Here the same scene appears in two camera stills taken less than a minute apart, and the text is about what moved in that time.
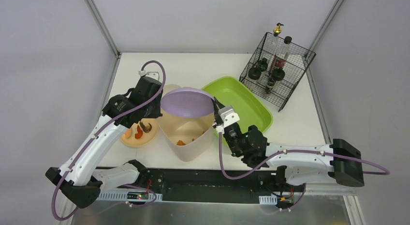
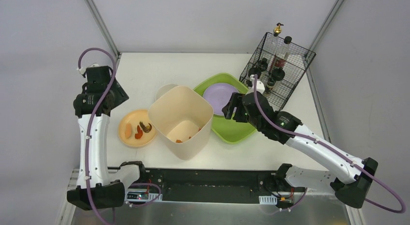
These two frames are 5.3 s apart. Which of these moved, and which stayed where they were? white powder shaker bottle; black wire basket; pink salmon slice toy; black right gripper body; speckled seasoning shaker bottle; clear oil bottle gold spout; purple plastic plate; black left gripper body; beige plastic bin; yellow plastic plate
Moved: black right gripper body; purple plastic plate; black left gripper body
Stayed: black wire basket; clear oil bottle gold spout; white powder shaker bottle; yellow plastic plate; speckled seasoning shaker bottle; beige plastic bin; pink salmon slice toy
